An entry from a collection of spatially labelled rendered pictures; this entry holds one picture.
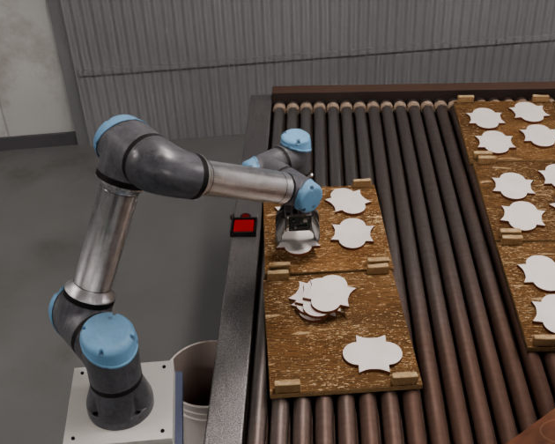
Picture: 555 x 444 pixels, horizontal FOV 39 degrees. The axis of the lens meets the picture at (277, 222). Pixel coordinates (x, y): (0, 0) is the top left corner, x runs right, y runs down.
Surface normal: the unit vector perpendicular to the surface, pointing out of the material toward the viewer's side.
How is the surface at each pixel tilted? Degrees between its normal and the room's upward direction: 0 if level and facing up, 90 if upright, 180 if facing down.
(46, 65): 90
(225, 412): 0
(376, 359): 0
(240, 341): 0
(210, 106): 90
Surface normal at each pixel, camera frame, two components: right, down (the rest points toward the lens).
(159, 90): 0.10, 0.59
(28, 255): -0.04, -0.80
